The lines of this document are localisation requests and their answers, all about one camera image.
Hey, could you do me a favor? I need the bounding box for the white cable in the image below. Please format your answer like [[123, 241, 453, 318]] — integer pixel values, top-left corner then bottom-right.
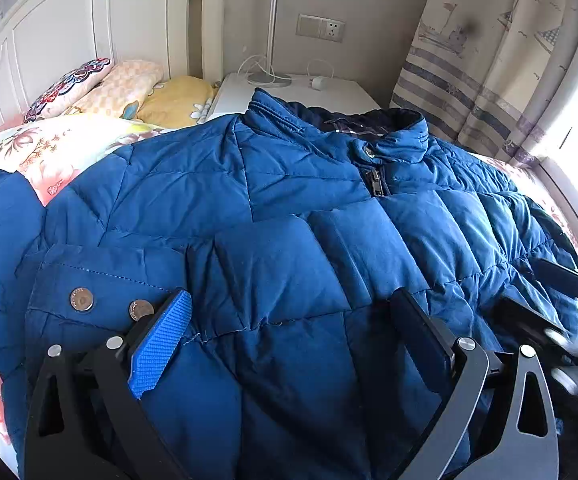
[[239, 55, 336, 83]]

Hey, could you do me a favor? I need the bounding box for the silver floor lamp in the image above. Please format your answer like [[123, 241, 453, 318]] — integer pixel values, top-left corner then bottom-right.
[[246, 0, 294, 87]]

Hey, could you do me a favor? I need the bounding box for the white nightstand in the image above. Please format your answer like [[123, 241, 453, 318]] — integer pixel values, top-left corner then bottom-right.
[[204, 72, 382, 123]]

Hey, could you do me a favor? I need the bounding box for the striped boat print curtain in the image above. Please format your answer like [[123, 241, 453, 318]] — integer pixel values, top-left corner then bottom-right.
[[390, 0, 578, 168]]

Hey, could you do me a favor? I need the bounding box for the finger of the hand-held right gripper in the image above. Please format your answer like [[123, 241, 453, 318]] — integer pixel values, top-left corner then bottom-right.
[[496, 296, 564, 347], [536, 258, 578, 295]]

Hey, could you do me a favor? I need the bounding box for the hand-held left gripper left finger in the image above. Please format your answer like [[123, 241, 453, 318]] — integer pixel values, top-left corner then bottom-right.
[[23, 289, 193, 480]]

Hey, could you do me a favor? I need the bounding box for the blue puffer jacket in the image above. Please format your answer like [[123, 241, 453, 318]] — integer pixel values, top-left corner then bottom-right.
[[0, 87, 578, 480]]

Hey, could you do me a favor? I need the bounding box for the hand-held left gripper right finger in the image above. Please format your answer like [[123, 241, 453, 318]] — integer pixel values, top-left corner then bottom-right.
[[389, 289, 560, 480]]

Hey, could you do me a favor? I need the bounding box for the floral printed blanket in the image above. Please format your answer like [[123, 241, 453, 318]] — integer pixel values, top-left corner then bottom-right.
[[0, 112, 578, 466]]

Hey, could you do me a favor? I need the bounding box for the yellow floral pillow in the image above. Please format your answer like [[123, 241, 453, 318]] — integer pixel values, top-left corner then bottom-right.
[[136, 76, 218, 128]]

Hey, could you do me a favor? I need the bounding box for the wall socket panel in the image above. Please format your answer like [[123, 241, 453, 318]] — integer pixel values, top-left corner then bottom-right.
[[296, 14, 346, 40]]

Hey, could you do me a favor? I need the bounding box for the white wooden headboard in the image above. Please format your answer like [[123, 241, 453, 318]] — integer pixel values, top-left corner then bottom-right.
[[0, 0, 205, 136]]

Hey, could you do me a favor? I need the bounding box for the peach checked pillow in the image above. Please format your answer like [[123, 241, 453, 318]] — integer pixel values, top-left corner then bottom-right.
[[72, 60, 165, 117]]

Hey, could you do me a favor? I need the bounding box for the embroidered floral pillow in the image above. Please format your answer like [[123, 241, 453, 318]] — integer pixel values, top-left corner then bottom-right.
[[23, 58, 112, 123]]

